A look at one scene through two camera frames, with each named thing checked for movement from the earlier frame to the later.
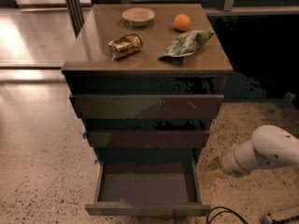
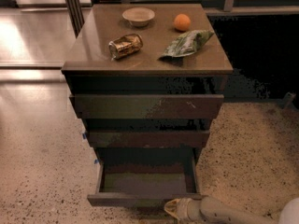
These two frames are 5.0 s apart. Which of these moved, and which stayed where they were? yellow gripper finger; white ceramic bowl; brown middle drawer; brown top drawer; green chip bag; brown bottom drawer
Moved: yellow gripper finger; brown bottom drawer
Stayed: white ceramic bowl; brown middle drawer; green chip bag; brown top drawer
